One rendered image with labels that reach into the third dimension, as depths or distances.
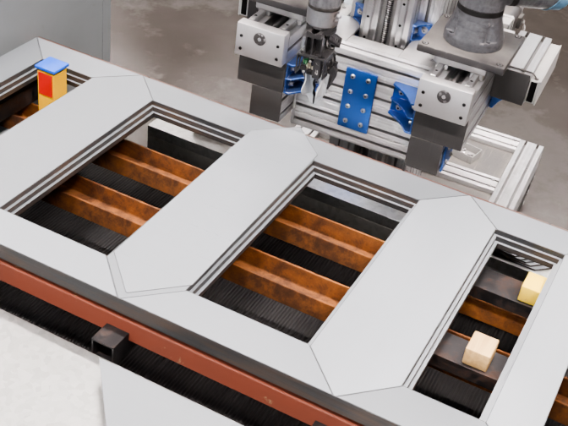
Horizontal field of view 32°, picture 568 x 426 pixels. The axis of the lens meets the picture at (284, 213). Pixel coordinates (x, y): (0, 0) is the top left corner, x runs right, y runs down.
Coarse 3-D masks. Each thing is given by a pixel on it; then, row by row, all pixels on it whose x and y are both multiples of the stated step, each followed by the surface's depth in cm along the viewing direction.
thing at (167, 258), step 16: (128, 240) 197; (144, 240) 197; (160, 240) 198; (128, 256) 193; (144, 256) 193; (160, 256) 194; (176, 256) 195; (192, 256) 195; (176, 272) 191; (192, 272) 191
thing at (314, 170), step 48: (0, 96) 241; (96, 144) 226; (48, 192) 213; (288, 192) 219; (384, 192) 224; (240, 240) 203; (96, 288) 184; (192, 288) 189; (192, 336) 179; (432, 336) 186; (288, 384) 173
